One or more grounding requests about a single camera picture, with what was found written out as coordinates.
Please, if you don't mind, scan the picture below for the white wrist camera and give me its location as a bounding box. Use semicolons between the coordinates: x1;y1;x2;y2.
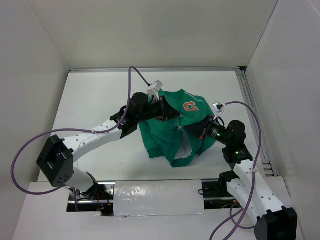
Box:
147;80;163;101
212;102;225;120

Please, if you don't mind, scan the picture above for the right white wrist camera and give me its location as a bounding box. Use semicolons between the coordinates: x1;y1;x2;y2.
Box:
212;102;225;120

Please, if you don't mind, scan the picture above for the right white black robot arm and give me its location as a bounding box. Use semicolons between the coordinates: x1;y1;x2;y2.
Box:
183;116;298;240

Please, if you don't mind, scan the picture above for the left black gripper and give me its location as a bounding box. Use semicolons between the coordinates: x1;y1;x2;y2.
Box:
135;95;181;124

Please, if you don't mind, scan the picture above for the black metal base rail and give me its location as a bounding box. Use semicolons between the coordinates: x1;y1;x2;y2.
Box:
66;179;236;217

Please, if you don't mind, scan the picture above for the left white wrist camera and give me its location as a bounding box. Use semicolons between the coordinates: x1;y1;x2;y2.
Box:
147;80;163;101

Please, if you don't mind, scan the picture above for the green jacket with grey lining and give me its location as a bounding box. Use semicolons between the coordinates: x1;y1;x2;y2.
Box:
139;89;216;168

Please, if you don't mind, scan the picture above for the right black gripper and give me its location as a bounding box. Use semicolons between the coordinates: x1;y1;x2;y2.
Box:
183;114;232;147

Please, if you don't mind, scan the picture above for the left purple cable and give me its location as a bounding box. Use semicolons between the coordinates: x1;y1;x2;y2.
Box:
11;65;153;213

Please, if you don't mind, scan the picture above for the white front cover panel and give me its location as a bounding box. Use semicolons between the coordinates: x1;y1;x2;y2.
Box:
113;180;205;217

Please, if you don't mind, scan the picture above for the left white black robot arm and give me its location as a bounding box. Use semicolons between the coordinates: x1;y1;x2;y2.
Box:
36;92;181;200

